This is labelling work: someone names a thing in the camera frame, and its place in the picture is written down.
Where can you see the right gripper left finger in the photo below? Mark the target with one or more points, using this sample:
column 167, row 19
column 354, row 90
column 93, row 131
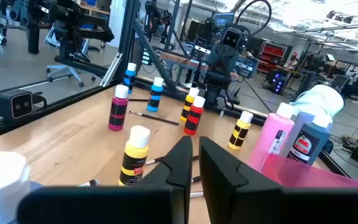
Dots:
column 104, row 205

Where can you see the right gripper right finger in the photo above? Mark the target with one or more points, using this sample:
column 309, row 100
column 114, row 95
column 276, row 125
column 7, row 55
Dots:
column 259, row 205

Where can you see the small yellow labelled paint bottle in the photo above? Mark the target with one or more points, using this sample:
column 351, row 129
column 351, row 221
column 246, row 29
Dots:
column 187, row 104

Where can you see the small red paint bottle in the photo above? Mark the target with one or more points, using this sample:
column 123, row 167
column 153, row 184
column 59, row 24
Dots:
column 194, row 118

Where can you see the small yellow black-taped bottle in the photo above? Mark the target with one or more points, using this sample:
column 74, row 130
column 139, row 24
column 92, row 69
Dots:
column 240, row 132
column 134, row 155

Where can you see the large pink paint bottle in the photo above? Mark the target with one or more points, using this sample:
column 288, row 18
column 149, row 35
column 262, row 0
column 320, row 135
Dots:
column 273, row 130

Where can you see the large dark blue paint bottle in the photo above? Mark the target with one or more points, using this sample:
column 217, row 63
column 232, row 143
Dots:
column 309, row 143

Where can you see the black background robot arm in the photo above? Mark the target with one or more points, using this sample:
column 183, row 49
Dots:
column 67, row 21

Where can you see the small blue paint bottle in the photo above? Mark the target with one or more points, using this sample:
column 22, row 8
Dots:
column 130, row 77
column 155, row 96

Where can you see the small magenta paint bottle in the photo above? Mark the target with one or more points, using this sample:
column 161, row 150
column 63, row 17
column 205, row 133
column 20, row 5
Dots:
column 118, row 109

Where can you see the large purple paint bottle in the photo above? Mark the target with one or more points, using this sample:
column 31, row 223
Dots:
column 2, row 183

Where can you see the blue monitor screen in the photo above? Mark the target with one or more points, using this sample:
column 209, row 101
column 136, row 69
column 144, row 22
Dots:
column 224, row 19

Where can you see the red storage shelving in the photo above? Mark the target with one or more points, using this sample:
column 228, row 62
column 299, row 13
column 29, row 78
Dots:
column 273, row 56

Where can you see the pink plastic tray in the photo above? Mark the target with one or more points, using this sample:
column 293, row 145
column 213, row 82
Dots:
column 306, row 177

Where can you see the computer with purple lights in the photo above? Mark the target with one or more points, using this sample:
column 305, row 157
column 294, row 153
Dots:
column 277, row 82

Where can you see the white office chair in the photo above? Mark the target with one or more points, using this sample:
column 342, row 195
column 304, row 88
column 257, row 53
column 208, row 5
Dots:
column 64, row 70

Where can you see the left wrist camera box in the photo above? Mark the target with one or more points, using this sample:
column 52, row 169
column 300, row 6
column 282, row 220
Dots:
column 231, row 39

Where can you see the black table-level camera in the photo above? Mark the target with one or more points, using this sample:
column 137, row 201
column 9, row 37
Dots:
column 14, row 105

